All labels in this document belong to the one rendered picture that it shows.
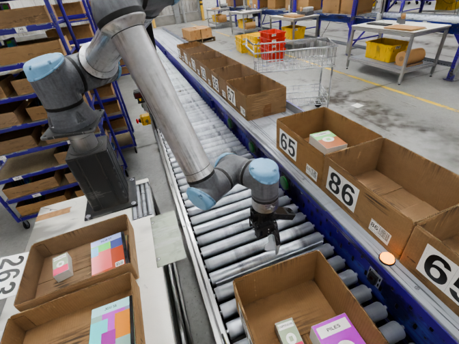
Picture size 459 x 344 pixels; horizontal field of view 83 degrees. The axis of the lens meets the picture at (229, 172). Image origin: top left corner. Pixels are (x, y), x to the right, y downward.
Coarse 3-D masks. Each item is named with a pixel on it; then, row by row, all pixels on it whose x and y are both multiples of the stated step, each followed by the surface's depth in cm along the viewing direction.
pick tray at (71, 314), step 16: (128, 272) 91; (96, 288) 89; (112, 288) 92; (128, 288) 95; (48, 304) 85; (64, 304) 88; (80, 304) 90; (96, 304) 92; (16, 320) 83; (32, 320) 86; (48, 320) 88; (64, 320) 88; (80, 320) 88; (16, 336) 82; (32, 336) 85; (48, 336) 84; (64, 336) 84; (80, 336) 83; (144, 336) 82
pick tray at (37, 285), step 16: (96, 224) 112; (112, 224) 115; (128, 224) 112; (48, 240) 108; (64, 240) 111; (80, 240) 114; (96, 240) 116; (128, 240) 102; (32, 256) 103; (48, 256) 111; (80, 256) 110; (32, 272) 100; (48, 272) 105; (80, 272) 103; (112, 272) 93; (32, 288) 97; (48, 288) 99; (64, 288) 88; (80, 288) 91; (16, 304) 85; (32, 304) 87
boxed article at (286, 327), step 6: (276, 324) 77; (282, 324) 76; (288, 324) 76; (294, 324) 76; (276, 330) 77; (282, 330) 75; (288, 330) 75; (294, 330) 75; (282, 336) 74; (288, 336) 74; (294, 336) 74; (300, 336) 73; (282, 342) 73; (288, 342) 73; (294, 342) 72; (300, 342) 72
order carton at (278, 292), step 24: (288, 264) 81; (312, 264) 86; (240, 288) 80; (264, 288) 85; (288, 288) 89; (312, 288) 89; (336, 288) 77; (264, 312) 84; (288, 312) 83; (312, 312) 82; (336, 312) 81; (360, 312) 68; (264, 336) 78; (384, 336) 61
